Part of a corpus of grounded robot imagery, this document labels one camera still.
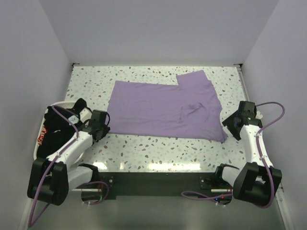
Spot purple t-shirt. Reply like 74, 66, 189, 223
107, 70, 227, 142

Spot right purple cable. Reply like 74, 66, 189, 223
181, 102, 286, 208

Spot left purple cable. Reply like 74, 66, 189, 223
27, 105, 111, 228

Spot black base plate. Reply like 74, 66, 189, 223
71, 171, 240, 201

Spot white laundry basket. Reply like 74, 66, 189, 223
33, 100, 92, 166

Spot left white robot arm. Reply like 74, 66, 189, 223
27, 105, 110, 206

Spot black clothes in basket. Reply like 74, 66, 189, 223
38, 98, 88, 161

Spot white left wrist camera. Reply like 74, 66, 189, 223
80, 108, 92, 123

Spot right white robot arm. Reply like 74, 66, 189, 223
214, 101, 282, 208

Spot purple cable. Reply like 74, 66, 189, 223
181, 102, 286, 208
27, 105, 111, 228

